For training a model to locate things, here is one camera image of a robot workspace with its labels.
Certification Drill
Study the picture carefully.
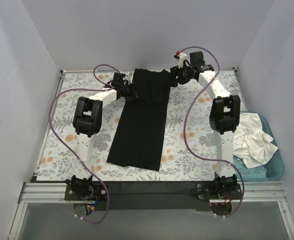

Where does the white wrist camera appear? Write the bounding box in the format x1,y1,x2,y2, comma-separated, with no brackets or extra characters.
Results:
125,71,133,83
174,51,188,69

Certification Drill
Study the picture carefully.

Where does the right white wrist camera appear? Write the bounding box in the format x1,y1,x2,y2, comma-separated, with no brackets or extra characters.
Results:
174,51,188,69

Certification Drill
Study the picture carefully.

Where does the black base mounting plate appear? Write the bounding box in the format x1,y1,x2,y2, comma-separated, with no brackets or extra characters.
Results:
64,181,242,211

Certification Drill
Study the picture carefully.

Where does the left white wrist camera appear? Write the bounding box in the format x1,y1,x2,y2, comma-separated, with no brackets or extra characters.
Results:
125,71,133,83

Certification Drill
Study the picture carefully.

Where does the white t shirt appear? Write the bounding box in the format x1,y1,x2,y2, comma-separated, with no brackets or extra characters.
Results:
233,112,278,169

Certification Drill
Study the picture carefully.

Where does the aluminium frame rail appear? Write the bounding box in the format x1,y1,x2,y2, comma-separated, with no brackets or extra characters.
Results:
8,181,294,240

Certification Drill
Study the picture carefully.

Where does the black t shirt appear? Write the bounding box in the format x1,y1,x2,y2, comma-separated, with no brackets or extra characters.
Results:
107,68,171,171

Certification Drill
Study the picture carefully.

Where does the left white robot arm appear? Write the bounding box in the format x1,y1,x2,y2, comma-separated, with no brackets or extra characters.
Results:
65,72,137,200

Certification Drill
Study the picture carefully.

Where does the floral patterned table mat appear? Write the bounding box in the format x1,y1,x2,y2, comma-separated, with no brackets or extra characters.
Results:
35,70,249,182

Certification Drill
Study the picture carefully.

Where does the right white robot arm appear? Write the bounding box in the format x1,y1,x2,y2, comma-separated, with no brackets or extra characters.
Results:
170,48,241,200

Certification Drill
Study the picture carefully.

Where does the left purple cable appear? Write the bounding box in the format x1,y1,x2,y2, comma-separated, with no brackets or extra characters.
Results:
48,63,111,224

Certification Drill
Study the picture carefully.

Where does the teal plastic bin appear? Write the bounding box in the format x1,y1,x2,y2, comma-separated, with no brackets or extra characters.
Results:
233,111,284,182

